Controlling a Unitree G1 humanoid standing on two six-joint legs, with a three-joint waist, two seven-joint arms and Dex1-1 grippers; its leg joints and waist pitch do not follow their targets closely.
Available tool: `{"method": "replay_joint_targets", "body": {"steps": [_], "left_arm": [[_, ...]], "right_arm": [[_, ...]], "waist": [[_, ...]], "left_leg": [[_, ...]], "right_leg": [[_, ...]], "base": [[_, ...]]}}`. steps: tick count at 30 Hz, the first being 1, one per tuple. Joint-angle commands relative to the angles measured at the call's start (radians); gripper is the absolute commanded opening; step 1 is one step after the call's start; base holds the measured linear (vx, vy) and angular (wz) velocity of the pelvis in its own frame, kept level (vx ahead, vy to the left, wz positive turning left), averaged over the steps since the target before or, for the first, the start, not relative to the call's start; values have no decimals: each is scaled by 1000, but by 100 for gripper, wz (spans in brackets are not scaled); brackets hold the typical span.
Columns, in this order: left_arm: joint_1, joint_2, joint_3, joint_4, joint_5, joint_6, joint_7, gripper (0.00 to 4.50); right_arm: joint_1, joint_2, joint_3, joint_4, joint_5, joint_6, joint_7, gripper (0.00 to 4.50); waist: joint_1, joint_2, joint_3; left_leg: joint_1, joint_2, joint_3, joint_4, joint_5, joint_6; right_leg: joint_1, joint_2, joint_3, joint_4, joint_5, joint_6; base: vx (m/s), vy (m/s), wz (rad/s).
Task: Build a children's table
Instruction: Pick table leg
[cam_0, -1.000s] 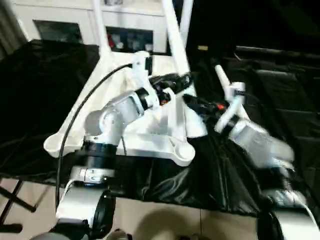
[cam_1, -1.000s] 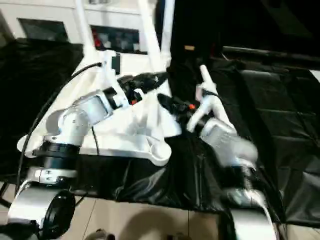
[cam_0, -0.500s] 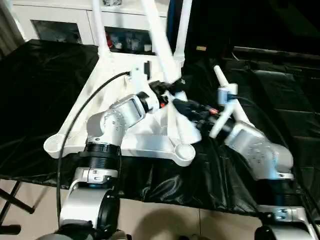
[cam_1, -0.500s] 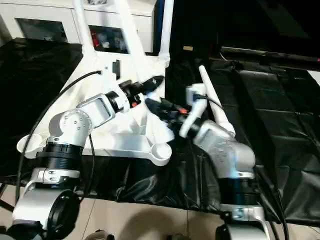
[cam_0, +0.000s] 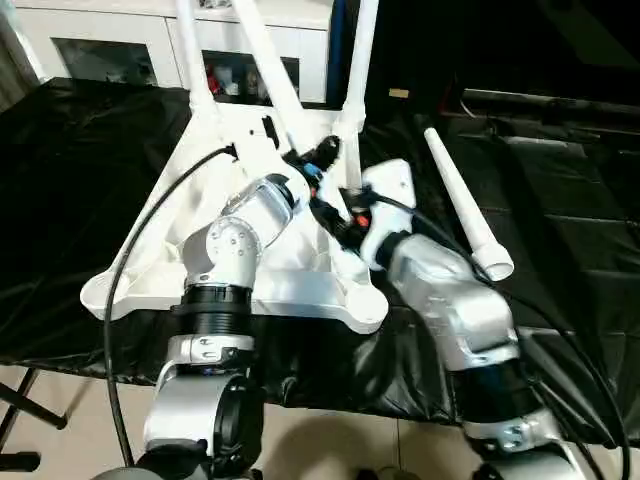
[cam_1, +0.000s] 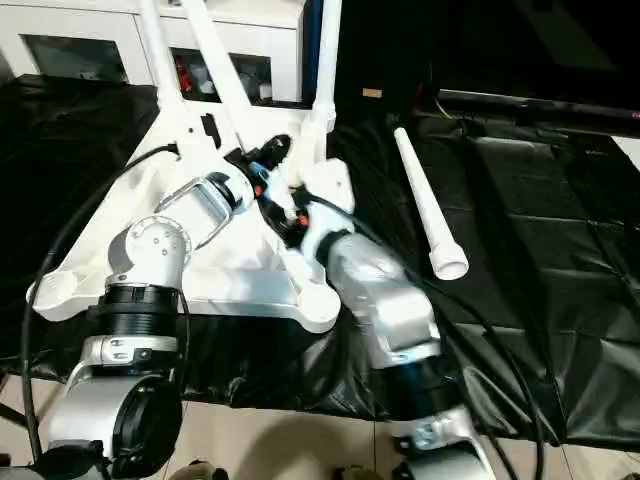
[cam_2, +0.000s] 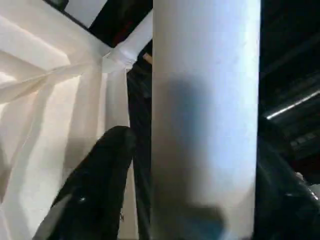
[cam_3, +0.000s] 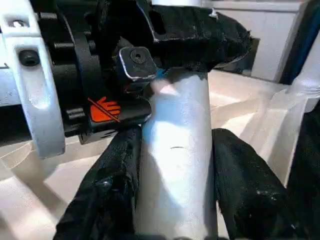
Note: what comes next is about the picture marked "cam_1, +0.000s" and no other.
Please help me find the dark robot foot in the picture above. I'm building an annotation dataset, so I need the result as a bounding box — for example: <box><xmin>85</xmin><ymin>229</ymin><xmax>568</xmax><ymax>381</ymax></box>
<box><xmin>332</xmin><ymin>464</ymin><xmax>374</xmax><ymax>480</ymax></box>
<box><xmin>172</xmin><ymin>457</ymin><xmax>229</xmax><ymax>480</ymax></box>

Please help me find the white plastic table top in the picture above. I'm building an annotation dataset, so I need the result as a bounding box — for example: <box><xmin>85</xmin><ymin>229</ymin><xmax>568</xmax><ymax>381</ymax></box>
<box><xmin>25</xmin><ymin>97</ymin><xmax>342</xmax><ymax>335</ymax></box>

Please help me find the red item behind glass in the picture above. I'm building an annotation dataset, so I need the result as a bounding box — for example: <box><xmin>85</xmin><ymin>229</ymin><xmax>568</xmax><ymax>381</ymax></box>
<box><xmin>175</xmin><ymin>57</ymin><xmax>194</xmax><ymax>94</ymax></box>

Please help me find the white plastic table leg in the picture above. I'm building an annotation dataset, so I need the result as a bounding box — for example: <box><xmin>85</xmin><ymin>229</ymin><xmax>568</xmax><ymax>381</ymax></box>
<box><xmin>307</xmin><ymin>0</ymin><xmax>344</xmax><ymax>131</ymax></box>
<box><xmin>137</xmin><ymin>0</ymin><xmax>181</xmax><ymax>109</ymax></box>
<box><xmin>393</xmin><ymin>127</ymin><xmax>471</xmax><ymax>281</ymax></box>
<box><xmin>178</xmin><ymin>0</ymin><xmax>304</xmax><ymax>249</ymax></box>

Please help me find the dark blue upright panel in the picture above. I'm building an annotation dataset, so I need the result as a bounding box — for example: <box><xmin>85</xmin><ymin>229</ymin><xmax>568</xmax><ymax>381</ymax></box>
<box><xmin>299</xmin><ymin>0</ymin><xmax>321</xmax><ymax>104</ymax></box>

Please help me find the dark left robot foot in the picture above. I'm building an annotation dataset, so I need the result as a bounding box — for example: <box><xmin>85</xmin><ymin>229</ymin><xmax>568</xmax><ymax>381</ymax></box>
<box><xmin>172</xmin><ymin>457</ymin><xmax>229</xmax><ymax>480</ymax></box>

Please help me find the dark right robot foot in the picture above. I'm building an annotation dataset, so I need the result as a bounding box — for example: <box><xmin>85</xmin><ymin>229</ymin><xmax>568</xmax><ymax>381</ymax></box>
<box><xmin>332</xmin><ymin>464</ymin><xmax>374</xmax><ymax>480</ymax></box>

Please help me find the white flat board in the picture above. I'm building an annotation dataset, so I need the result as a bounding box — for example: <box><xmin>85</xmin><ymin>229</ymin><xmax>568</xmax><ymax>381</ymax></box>
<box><xmin>612</xmin><ymin>135</ymin><xmax>640</xmax><ymax>174</ymax></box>

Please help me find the white cabinet with glass doors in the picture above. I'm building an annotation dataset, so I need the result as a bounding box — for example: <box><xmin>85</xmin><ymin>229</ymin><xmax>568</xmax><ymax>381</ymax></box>
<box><xmin>0</xmin><ymin>0</ymin><xmax>306</xmax><ymax>106</ymax></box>

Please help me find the black plastic mat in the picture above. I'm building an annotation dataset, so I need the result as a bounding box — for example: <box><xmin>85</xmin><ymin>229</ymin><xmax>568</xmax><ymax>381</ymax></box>
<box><xmin>0</xmin><ymin>74</ymin><xmax>640</xmax><ymax>446</ymax></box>

